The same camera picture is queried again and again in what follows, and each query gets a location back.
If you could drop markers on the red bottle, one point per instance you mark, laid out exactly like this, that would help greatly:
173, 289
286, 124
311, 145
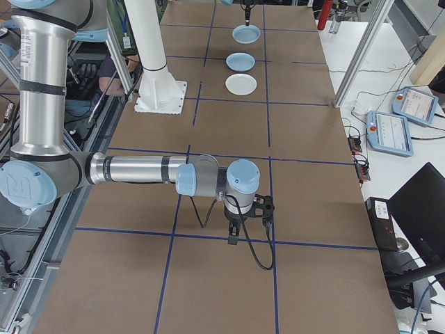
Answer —
323, 14

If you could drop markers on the person in green shirt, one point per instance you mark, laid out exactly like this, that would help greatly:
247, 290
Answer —
116, 21

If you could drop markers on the white pedestal column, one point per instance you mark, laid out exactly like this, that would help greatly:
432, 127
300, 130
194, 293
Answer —
149, 41

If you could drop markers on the blue-framed teach pendant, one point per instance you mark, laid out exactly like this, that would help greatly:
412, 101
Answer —
415, 104
391, 131

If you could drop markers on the pale blue-green ceramic plate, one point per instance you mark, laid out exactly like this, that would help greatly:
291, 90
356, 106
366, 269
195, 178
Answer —
246, 35

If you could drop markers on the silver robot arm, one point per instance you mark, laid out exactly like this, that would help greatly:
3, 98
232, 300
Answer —
226, 1
132, 168

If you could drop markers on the white crumpled cloth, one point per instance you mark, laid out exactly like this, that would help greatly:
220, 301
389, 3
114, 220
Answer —
359, 108

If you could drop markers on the aluminium extrusion post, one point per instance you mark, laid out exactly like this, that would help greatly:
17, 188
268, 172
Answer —
361, 52

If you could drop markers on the blue ceramic plate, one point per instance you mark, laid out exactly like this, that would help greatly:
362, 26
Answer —
240, 61

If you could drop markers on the white ceramic plate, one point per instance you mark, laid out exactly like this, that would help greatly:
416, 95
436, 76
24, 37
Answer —
241, 84

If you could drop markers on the person's left hand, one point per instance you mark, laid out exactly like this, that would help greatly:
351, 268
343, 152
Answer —
133, 65

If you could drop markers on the white ID badge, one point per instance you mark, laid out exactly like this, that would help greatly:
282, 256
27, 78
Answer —
127, 41

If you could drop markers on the black computer box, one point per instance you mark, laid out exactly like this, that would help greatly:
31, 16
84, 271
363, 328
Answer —
380, 222

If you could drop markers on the black monitor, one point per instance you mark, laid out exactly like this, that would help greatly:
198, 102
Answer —
422, 208

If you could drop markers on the black monitor stand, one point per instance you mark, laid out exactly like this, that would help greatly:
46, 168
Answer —
413, 276

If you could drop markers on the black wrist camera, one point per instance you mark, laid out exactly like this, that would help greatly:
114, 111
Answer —
264, 207

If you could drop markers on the white square base plate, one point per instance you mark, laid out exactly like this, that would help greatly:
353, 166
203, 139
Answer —
174, 104

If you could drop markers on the clear drinking bottle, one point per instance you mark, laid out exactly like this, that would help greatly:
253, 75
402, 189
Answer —
336, 19

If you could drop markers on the light wooden board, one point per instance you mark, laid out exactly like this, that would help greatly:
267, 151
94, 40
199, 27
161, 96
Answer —
431, 59

